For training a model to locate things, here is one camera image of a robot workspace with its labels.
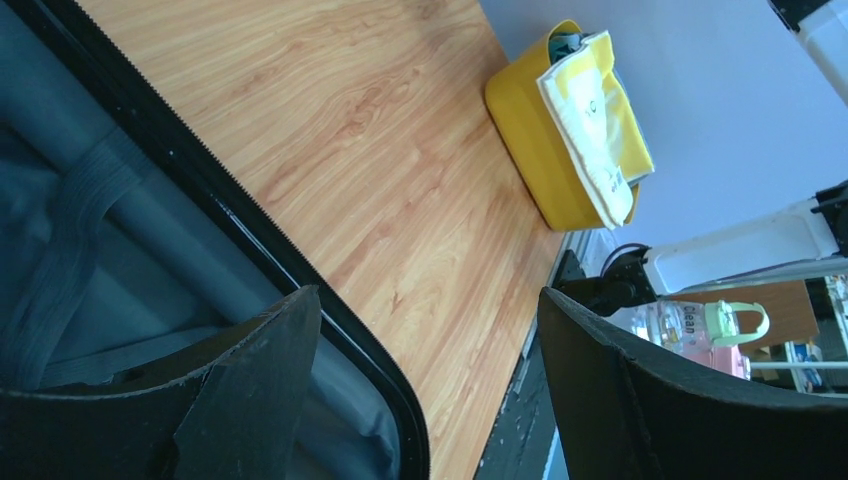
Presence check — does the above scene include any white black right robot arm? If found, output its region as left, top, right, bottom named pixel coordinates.
left=555, top=182, right=847, bottom=316

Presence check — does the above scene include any black white space suitcase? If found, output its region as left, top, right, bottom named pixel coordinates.
left=1, top=1, right=430, bottom=479

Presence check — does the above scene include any pink container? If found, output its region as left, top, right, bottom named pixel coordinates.
left=680, top=345, right=751, bottom=380

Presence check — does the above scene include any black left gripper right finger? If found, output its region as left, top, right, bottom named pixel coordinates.
left=537, top=287, right=847, bottom=479

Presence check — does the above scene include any yellow plastic basket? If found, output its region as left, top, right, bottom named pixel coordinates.
left=484, top=20, right=644, bottom=231

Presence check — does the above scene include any beige sandal shoe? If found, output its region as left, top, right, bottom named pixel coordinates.
left=536, top=31, right=655, bottom=229

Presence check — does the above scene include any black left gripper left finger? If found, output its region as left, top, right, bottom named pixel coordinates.
left=1, top=286, right=321, bottom=479

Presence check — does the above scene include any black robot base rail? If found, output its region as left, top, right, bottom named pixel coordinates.
left=473, top=228, right=594, bottom=480

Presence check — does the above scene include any dark green garment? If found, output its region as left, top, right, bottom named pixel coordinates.
left=547, top=32, right=586, bottom=65

